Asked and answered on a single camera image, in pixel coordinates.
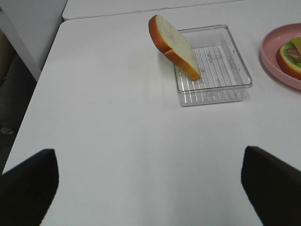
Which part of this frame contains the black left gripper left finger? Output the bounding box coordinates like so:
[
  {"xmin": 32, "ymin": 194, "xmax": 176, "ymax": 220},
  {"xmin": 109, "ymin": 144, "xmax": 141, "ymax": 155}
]
[{"xmin": 0, "ymin": 149, "xmax": 59, "ymax": 226}]

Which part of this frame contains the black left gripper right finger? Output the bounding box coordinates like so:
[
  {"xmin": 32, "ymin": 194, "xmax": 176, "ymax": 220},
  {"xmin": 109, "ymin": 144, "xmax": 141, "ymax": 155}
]
[{"xmin": 241, "ymin": 146, "xmax": 301, "ymax": 226}]

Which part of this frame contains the white bread slice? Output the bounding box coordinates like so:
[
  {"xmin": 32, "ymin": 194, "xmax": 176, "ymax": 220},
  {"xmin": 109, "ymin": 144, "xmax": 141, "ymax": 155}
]
[
  {"xmin": 148, "ymin": 15, "xmax": 201, "ymax": 81},
  {"xmin": 276, "ymin": 47, "xmax": 301, "ymax": 80}
]

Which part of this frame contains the bacon strip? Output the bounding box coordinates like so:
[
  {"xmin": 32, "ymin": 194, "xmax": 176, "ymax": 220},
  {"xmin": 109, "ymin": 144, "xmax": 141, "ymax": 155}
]
[{"xmin": 287, "ymin": 46, "xmax": 301, "ymax": 63}]

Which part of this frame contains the green lettuce leaf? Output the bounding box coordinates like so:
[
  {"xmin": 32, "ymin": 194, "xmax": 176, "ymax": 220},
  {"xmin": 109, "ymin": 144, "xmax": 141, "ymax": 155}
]
[{"xmin": 281, "ymin": 41, "xmax": 301, "ymax": 67}]

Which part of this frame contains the yellow cheese slice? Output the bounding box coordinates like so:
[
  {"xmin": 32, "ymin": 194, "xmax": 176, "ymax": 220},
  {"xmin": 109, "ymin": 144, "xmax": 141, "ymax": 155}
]
[{"xmin": 290, "ymin": 37, "xmax": 301, "ymax": 54}]

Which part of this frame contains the clear left plastic tray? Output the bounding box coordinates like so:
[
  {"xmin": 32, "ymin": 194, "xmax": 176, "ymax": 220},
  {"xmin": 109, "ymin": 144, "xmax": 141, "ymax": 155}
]
[{"xmin": 174, "ymin": 24, "xmax": 253, "ymax": 106}]

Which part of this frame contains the pink round plate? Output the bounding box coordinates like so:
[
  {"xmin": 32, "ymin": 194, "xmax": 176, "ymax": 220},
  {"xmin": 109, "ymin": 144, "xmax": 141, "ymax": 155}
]
[{"xmin": 261, "ymin": 23, "xmax": 301, "ymax": 90}]

